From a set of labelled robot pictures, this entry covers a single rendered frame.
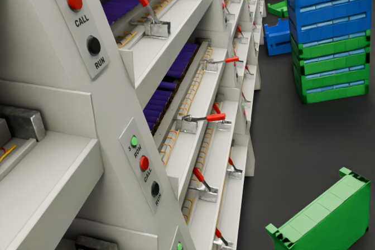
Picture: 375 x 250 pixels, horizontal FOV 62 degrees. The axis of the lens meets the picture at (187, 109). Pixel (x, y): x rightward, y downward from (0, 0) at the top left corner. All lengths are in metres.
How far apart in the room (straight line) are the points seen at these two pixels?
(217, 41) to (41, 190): 0.79
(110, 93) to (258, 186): 0.96
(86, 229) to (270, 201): 0.84
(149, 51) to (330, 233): 0.67
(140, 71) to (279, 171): 0.94
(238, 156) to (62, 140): 0.87
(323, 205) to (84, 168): 0.70
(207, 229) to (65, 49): 0.50
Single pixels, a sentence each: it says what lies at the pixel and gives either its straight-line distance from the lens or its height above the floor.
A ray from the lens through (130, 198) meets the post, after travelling 0.36.
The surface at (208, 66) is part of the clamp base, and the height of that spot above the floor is 0.56.
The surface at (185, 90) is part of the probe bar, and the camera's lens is 0.70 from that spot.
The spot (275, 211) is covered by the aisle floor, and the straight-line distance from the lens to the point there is 1.15.
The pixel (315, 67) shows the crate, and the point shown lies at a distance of 1.57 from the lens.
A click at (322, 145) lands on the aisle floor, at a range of 1.39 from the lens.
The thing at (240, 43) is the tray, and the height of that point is 0.36.
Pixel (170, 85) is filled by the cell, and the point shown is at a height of 0.58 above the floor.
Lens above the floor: 0.88
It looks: 29 degrees down
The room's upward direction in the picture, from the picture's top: 17 degrees counter-clockwise
